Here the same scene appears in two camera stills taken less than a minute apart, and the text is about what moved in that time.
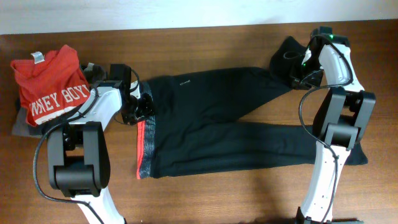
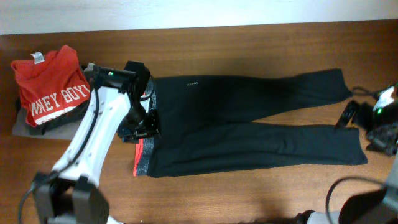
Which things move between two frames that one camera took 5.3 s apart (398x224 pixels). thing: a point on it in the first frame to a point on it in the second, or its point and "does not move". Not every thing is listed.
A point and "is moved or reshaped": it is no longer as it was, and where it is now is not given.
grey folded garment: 21,127 does not move
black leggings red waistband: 195,121 is moved or reshaped
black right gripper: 307,85 to 387,144
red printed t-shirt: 51,85 does not move
